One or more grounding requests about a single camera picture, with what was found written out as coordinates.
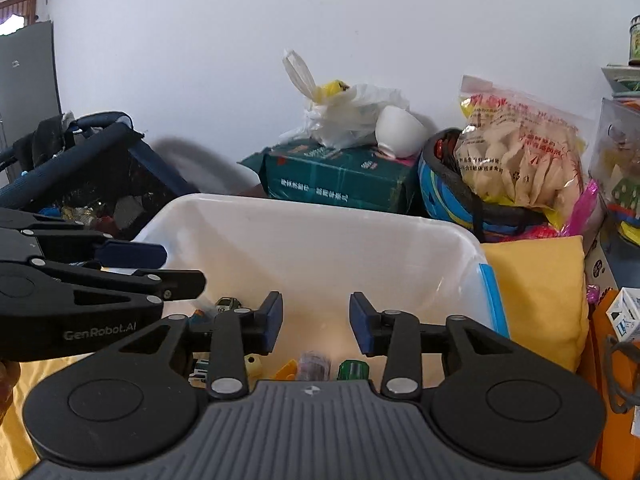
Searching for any yellow blanket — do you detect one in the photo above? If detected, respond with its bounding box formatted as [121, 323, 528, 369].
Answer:
[0, 235, 592, 480]

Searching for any clear snack bag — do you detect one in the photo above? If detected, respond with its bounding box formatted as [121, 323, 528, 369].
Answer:
[454, 75, 594, 211]

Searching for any person's left hand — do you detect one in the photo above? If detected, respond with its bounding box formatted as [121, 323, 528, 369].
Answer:
[0, 360, 22, 424]

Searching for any blue child helmet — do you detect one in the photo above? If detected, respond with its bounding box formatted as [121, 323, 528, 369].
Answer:
[417, 127, 552, 242]

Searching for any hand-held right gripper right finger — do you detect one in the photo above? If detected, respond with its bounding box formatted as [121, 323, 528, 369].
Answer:
[348, 291, 501, 396]

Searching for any dark blue playpen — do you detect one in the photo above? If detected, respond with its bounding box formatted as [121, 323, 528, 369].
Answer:
[0, 111, 202, 242]

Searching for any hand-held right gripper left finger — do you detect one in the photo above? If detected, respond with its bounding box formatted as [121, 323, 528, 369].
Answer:
[117, 290, 284, 401]

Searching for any pink foil wrapper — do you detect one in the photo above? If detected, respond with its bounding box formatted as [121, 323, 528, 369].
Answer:
[550, 180, 601, 239]

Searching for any green tin can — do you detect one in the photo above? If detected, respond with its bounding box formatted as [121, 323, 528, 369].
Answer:
[627, 16, 640, 67]

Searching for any white plastic bag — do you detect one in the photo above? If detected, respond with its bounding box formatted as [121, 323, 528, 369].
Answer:
[279, 49, 412, 152]

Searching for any white cardboard box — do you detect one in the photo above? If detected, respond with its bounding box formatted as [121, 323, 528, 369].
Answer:
[582, 235, 622, 292]

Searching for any orange cardboard box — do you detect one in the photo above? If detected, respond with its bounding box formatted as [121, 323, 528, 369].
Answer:
[587, 287, 640, 467]

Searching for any white bowl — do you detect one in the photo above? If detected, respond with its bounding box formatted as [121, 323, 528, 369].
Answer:
[375, 106, 427, 159]

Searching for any stack of books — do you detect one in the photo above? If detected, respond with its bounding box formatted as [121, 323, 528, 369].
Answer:
[601, 64, 640, 99]

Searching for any clear plastic toy case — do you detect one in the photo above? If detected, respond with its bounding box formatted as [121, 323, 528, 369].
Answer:
[587, 95, 640, 249]

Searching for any grey cable bundle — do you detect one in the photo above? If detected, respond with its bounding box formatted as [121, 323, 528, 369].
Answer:
[602, 335, 640, 414]

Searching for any white small carton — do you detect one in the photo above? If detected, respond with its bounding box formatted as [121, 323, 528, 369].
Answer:
[605, 287, 640, 344]

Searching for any light blue bin lid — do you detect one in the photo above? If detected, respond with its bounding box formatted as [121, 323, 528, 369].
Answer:
[476, 262, 511, 339]

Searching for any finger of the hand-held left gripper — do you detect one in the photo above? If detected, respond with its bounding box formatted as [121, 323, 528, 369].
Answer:
[30, 260, 207, 311]
[0, 207, 169, 269]

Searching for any wooden door frame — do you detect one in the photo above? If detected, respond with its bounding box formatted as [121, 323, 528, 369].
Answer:
[0, 0, 39, 27]

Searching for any green book box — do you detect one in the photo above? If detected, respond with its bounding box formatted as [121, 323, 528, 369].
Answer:
[237, 140, 422, 214]

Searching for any white plastic bin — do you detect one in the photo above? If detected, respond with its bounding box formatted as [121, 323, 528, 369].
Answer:
[134, 192, 501, 386]

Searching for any grey cabinet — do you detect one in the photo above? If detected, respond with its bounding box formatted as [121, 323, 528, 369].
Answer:
[0, 20, 64, 171]

